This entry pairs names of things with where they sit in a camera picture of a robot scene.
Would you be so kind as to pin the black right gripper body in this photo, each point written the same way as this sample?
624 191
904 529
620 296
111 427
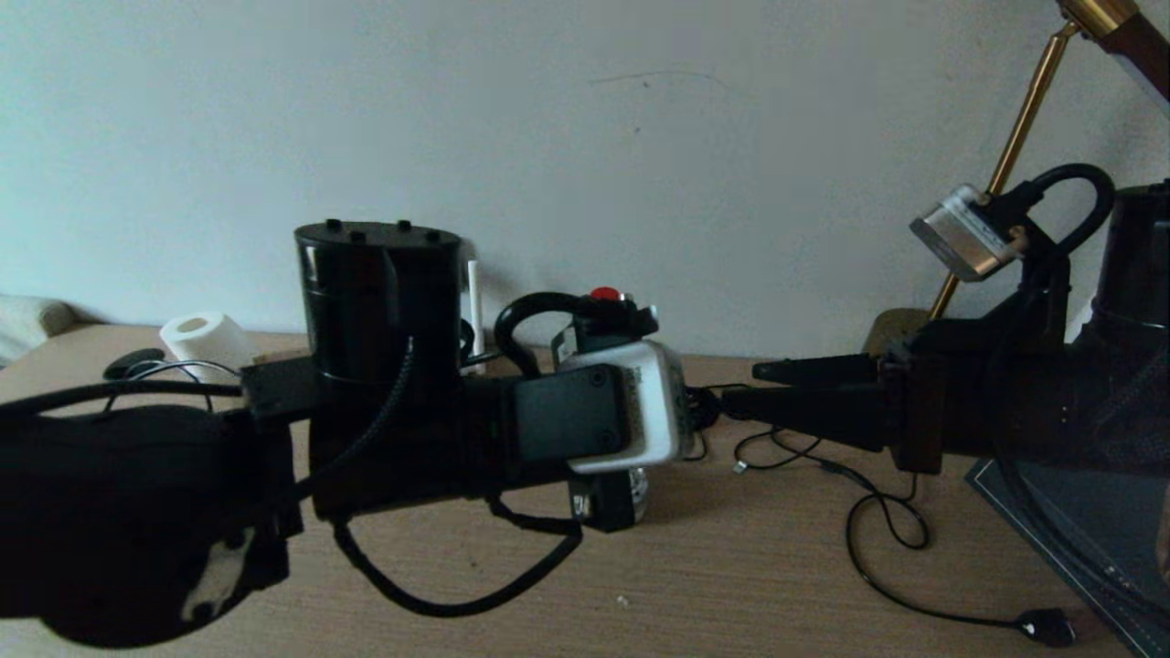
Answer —
919 402

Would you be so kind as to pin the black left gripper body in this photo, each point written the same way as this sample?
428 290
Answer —
567 420

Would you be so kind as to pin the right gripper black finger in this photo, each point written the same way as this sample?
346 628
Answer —
823 369
823 416

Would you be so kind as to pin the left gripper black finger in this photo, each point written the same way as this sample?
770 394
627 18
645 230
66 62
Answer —
702 398
702 419

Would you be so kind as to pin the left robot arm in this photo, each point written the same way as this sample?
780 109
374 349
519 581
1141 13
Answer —
384 302

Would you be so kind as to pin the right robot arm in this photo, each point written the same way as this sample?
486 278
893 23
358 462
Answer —
1097 402

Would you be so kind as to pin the white wifi router with antennas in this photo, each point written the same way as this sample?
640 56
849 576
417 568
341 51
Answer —
473 311

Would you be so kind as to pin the small clear humidifier grey base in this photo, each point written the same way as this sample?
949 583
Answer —
640 493

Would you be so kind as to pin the water bottle with red cap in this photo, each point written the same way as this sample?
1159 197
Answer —
605 293

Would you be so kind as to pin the brass desk lamp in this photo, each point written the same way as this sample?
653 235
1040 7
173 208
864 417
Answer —
1024 119

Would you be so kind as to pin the white toilet paper roll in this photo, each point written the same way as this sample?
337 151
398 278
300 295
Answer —
206 338

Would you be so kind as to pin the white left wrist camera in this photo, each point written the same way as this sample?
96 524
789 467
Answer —
663 411

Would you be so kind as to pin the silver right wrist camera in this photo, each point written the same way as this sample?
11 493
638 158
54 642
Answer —
960 233

